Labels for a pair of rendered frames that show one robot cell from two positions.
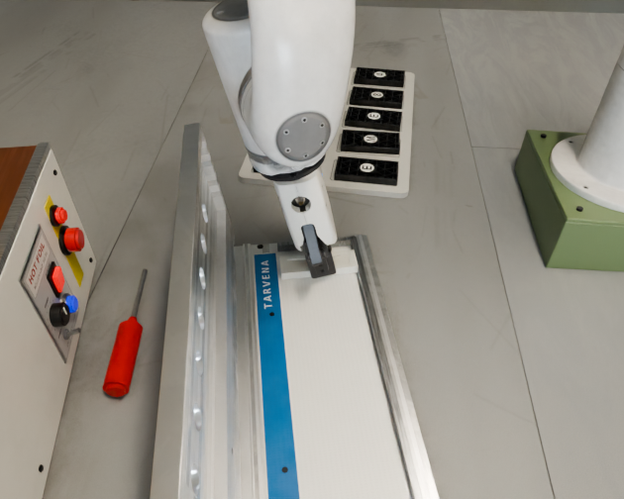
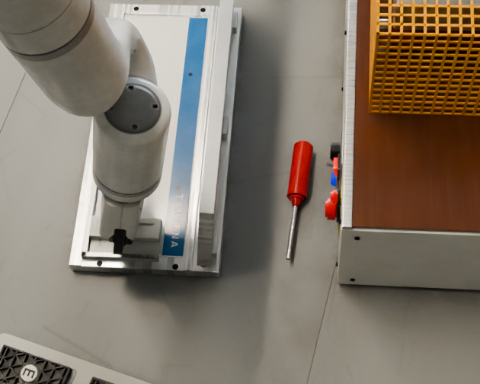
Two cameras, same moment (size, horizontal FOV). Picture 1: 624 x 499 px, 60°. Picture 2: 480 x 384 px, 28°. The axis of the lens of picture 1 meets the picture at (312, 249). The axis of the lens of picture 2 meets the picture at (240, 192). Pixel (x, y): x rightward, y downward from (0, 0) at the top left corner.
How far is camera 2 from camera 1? 123 cm
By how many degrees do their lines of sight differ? 71
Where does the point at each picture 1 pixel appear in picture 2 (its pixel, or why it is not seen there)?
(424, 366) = (72, 141)
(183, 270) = (219, 52)
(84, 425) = (326, 132)
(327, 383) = not seen: hidden behind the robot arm
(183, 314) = (221, 23)
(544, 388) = not seen: outside the picture
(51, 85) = not seen: outside the picture
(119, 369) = (299, 151)
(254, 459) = (208, 81)
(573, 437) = not seen: outside the picture
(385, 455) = not seen: hidden behind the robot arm
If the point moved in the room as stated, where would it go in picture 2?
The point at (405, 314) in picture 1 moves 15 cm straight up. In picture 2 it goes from (66, 188) to (40, 138)
